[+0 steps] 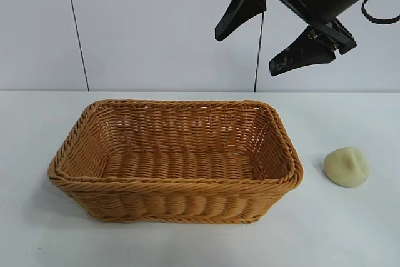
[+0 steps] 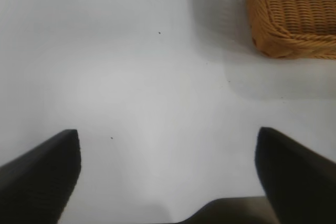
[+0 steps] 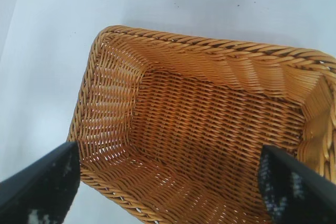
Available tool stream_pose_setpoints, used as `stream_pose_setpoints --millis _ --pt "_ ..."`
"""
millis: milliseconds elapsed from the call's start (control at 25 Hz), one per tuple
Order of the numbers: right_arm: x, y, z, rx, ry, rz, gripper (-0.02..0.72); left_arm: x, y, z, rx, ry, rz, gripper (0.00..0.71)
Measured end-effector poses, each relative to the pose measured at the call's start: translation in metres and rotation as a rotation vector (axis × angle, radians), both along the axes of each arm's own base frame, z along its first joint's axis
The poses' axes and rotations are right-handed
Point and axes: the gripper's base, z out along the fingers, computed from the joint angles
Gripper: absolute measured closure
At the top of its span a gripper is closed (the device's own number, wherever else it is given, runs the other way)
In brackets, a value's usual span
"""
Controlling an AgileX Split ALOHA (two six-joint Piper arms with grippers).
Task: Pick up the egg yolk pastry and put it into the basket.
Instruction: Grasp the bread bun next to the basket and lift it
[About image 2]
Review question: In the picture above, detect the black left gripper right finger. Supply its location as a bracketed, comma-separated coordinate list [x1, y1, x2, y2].
[255, 126, 336, 224]

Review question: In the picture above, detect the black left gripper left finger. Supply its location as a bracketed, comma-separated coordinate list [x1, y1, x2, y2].
[0, 129, 81, 224]

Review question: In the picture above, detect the tan woven wicker basket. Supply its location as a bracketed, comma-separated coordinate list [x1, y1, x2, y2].
[244, 0, 336, 60]

